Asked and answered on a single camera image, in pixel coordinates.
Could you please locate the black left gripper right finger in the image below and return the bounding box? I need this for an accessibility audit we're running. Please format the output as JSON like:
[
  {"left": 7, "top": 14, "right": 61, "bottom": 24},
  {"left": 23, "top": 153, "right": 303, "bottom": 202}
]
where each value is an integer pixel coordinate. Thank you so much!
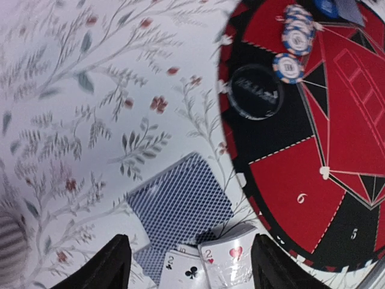
[{"left": 251, "top": 234, "right": 328, "bottom": 289}]

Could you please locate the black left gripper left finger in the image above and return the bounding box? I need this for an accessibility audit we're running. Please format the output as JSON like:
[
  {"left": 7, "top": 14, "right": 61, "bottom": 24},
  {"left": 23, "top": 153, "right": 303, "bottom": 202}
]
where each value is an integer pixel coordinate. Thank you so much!
[{"left": 52, "top": 234, "right": 131, "bottom": 289}]

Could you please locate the two of hearts card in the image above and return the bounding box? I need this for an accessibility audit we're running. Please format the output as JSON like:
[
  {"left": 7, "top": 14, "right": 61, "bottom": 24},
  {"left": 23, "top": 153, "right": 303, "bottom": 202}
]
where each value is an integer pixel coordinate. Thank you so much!
[{"left": 198, "top": 224, "right": 257, "bottom": 288}]

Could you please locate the two of clubs card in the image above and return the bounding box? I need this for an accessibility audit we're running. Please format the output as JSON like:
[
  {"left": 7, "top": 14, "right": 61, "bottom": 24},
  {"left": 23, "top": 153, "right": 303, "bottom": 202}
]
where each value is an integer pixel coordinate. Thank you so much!
[{"left": 158, "top": 250, "right": 209, "bottom": 289}]

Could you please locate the blue playing card deck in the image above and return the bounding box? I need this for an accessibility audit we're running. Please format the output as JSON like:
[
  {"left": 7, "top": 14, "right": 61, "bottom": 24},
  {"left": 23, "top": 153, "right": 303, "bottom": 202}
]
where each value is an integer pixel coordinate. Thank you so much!
[{"left": 125, "top": 153, "right": 234, "bottom": 284}]

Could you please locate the black dealer button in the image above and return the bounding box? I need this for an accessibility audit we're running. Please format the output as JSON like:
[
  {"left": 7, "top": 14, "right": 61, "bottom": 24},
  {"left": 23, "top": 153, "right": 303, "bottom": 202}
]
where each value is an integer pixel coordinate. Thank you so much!
[{"left": 228, "top": 64, "right": 284, "bottom": 120}]

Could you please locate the white blue chip row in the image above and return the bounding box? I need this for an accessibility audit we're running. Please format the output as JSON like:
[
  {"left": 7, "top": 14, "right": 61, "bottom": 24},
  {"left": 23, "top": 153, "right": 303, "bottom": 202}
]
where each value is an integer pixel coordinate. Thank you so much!
[{"left": 272, "top": 4, "right": 316, "bottom": 84}]

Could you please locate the blue small blind button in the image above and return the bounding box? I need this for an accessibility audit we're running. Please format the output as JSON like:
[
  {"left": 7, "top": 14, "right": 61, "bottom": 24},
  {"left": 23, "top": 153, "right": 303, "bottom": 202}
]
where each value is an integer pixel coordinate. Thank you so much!
[{"left": 313, "top": 0, "right": 339, "bottom": 19}]

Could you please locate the blue card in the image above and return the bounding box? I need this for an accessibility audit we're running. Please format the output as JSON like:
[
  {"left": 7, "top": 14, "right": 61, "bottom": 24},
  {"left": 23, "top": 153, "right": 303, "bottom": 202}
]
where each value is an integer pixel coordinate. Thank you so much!
[{"left": 334, "top": 0, "right": 365, "bottom": 26}]

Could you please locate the striped ceramic mug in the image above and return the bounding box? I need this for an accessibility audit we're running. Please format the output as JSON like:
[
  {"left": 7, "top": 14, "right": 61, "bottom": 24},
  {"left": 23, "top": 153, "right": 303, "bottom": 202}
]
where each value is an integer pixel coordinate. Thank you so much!
[{"left": 1, "top": 211, "right": 28, "bottom": 276}]

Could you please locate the round red black poker mat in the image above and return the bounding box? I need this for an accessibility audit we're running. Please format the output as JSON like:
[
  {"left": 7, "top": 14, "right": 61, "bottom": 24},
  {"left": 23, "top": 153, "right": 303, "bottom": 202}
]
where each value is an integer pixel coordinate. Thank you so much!
[{"left": 218, "top": 1, "right": 384, "bottom": 272}]

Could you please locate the floral patterned tablecloth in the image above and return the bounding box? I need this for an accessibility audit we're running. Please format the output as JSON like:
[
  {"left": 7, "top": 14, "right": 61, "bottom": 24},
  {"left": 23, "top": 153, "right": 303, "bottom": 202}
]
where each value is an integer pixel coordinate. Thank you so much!
[{"left": 0, "top": 0, "right": 385, "bottom": 289}]

